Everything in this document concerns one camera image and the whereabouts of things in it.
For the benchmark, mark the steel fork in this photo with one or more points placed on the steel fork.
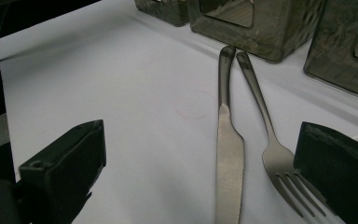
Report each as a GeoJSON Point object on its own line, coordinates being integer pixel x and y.
{"type": "Point", "coordinates": [276, 158]}

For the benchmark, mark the steel table knife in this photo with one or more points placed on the steel table knife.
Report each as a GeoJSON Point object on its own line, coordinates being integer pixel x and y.
{"type": "Point", "coordinates": [230, 155]}

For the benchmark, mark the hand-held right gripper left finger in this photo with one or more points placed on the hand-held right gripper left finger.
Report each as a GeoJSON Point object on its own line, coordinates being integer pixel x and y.
{"type": "Point", "coordinates": [65, 161]}

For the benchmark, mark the smoky transparent plastic bin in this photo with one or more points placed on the smoky transparent plastic bin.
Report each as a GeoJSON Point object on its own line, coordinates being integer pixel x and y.
{"type": "Point", "coordinates": [167, 14]}
{"type": "Point", "coordinates": [332, 56]}
{"type": "Point", "coordinates": [276, 34]}

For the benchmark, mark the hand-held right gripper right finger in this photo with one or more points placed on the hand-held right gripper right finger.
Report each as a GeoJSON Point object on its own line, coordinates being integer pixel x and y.
{"type": "Point", "coordinates": [338, 174]}

